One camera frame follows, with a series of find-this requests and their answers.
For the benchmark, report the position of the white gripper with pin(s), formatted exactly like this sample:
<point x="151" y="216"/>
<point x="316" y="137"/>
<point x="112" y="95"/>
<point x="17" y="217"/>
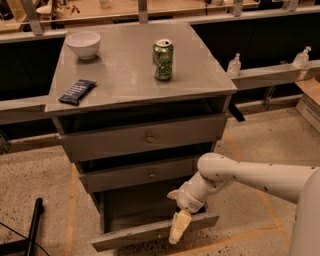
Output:
<point x="187" y="199"/>

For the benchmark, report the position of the grey bottom drawer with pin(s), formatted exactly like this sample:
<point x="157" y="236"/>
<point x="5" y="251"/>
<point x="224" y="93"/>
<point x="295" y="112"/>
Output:
<point x="136" y="214"/>

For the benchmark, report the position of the grey drawer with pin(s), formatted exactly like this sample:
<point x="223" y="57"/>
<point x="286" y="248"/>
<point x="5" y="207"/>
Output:
<point x="136" y="214"/>
<point x="118" y="171"/>
<point x="112" y="142"/>

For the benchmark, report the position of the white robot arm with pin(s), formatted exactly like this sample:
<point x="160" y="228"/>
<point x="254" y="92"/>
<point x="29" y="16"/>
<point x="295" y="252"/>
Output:
<point x="297" y="184"/>

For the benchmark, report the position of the grey middle drawer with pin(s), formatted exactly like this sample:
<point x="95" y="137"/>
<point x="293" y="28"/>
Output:
<point x="118" y="171"/>

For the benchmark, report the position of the grey wooden drawer cabinet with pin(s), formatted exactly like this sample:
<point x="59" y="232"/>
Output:
<point x="126" y="91"/>

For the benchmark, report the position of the grey top drawer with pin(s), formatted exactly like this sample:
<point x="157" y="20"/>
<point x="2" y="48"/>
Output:
<point x="112" y="142"/>

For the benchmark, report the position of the black metal stand leg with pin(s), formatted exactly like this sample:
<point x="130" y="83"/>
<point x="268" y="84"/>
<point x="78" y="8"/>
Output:
<point x="27" y="244"/>

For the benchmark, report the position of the clear sanitizer pump bottle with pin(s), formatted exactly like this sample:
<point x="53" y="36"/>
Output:
<point x="234" y="66"/>

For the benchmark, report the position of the dark blue snack bar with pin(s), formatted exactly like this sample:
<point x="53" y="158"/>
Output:
<point x="75" y="93"/>

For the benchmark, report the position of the cardboard box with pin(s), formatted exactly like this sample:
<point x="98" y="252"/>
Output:
<point x="309" y="104"/>

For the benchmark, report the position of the green soda can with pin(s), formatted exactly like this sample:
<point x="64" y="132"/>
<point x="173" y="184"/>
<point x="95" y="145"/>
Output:
<point x="163" y="50"/>

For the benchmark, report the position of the grey metal railing beam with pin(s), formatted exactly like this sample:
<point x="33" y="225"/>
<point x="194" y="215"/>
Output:
<point x="274" y="75"/>

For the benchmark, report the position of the white ceramic bowl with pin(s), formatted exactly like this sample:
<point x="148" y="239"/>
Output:
<point x="84" y="44"/>

